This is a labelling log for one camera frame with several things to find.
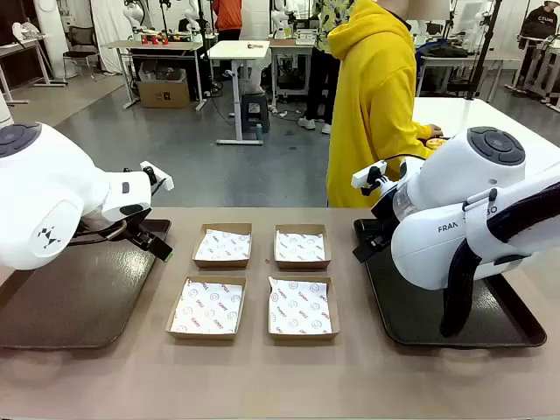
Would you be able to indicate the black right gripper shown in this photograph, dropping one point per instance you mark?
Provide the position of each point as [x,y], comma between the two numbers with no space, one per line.
[384,219]

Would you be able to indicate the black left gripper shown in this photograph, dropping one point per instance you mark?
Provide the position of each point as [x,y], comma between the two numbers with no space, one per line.
[139,232]

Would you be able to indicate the brown cardboard food box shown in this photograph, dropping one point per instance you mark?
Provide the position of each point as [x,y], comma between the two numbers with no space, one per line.
[201,336]
[222,263]
[302,337]
[302,265]

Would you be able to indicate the yellow glazed sprinkled donut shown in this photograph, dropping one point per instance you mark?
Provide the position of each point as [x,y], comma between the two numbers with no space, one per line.
[436,143]

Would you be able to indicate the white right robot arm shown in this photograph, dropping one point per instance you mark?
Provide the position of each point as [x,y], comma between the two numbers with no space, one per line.
[459,184]

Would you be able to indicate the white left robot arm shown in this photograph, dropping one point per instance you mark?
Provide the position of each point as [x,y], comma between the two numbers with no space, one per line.
[44,197]

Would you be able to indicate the person's right forearm yellow sleeve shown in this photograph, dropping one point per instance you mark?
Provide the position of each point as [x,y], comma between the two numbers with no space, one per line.
[407,127]

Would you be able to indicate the large black serving tray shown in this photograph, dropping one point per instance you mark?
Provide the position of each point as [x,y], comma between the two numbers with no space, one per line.
[415,315]

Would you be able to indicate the brown serving tray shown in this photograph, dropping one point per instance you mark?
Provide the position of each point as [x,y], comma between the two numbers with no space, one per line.
[87,297]

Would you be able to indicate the person's right hand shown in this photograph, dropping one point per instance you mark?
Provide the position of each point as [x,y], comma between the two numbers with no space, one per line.
[436,130]

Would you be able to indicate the person in yellow hoodie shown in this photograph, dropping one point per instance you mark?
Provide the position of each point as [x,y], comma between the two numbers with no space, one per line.
[372,109]

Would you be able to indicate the brown cardboard shipping box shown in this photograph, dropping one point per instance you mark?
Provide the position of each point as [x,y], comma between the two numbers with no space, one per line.
[164,94]

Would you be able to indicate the grey plastic stool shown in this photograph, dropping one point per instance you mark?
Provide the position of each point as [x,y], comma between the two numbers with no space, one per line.
[254,109]

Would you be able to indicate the person in floral jacket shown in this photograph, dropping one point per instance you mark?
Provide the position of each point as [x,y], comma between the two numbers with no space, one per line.
[321,79]

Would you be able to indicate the large white table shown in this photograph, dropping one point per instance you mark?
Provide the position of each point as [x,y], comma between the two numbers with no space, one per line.
[503,118]

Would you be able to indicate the grey metal-legged desk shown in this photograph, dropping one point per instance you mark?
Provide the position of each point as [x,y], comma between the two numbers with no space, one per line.
[153,44]

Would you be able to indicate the grey desk with dark clothes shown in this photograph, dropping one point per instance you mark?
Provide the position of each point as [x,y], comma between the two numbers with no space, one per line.
[450,61]

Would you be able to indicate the red blocks on desk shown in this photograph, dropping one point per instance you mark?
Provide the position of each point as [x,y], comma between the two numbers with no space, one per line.
[154,40]

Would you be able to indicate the white cylindrical appliance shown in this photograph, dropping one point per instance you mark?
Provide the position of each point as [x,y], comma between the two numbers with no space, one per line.
[3,107]

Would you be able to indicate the white standing desk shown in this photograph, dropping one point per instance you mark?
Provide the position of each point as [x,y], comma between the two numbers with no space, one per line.
[238,50]

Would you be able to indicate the black mesh office chair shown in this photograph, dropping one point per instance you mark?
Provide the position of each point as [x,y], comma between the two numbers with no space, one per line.
[81,41]

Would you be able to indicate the black vertical stand pole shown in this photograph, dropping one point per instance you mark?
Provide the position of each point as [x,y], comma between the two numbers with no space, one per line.
[481,57]

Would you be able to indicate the person in orange jacket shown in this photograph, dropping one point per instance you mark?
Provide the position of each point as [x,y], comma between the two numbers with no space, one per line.
[227,15]

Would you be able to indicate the person in black sweatshirt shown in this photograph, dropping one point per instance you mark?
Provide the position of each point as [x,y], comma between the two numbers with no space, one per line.
[540,24]

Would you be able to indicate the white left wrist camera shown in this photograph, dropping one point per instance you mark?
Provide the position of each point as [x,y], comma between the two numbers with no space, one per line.
[158,175]

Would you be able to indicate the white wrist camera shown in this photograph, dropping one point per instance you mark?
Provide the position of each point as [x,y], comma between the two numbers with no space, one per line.
[367,174]
[158,175]

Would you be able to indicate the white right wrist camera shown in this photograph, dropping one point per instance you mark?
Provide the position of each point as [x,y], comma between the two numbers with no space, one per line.
[367,174]

